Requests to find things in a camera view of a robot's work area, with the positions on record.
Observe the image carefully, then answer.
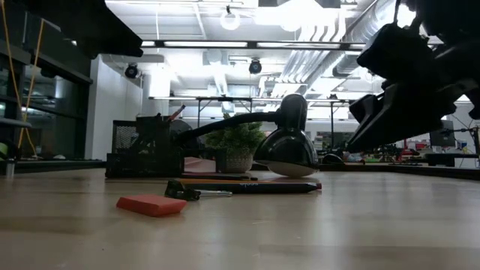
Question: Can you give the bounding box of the black pen white print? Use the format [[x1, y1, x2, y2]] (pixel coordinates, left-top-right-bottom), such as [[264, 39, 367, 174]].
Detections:
[[175, 181, 320, 195]]

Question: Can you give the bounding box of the dark desktop monitor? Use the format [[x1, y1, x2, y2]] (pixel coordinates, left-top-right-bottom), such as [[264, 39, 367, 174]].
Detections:
[[430, 119, 455, 148]]

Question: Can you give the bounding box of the black gooseneck desk lamp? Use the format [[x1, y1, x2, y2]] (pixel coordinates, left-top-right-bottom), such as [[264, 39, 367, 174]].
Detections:
[[170, 93, 320, 179]]

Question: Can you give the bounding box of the black binder clip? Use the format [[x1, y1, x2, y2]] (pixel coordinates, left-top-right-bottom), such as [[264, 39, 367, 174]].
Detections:
[[163, 179, 233, 202]]

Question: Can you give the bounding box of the black aluminium table frame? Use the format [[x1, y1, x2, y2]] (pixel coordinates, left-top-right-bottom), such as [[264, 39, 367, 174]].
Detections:
[[0, 160, 480, 182]]

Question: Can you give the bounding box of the yellow cable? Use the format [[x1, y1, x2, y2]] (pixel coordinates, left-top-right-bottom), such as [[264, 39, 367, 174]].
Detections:
[[16, 18, 46, 151], [0, 0, 38, 158]]

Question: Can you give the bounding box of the black overhead light bar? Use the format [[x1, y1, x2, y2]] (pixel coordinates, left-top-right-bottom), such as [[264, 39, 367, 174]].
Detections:
[[140, 40, 367, 52]]

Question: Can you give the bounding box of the silver ventilation duct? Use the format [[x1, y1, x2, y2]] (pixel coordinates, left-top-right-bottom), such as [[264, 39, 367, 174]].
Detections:
[[279, 0, 395, 87]]

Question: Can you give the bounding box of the black mesh desk organizer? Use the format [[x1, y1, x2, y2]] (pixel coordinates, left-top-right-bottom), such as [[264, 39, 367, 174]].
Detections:
[[106, 114, 226, 180]]

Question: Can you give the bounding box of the orange eraser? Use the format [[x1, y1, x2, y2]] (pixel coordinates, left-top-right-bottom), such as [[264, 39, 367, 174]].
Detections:
[[115, 193, 188, 218]]

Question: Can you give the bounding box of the round ceiling light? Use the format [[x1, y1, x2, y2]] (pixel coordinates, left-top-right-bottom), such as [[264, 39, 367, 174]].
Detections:
[[220, 10, 241, 31]]

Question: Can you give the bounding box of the green potted plant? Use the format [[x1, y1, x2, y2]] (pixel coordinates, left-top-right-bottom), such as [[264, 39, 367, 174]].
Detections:
[[204, 114, 267, 174]]

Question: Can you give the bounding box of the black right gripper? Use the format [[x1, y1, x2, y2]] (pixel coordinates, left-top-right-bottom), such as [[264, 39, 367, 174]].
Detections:
[[346, 22, 480, 153]]

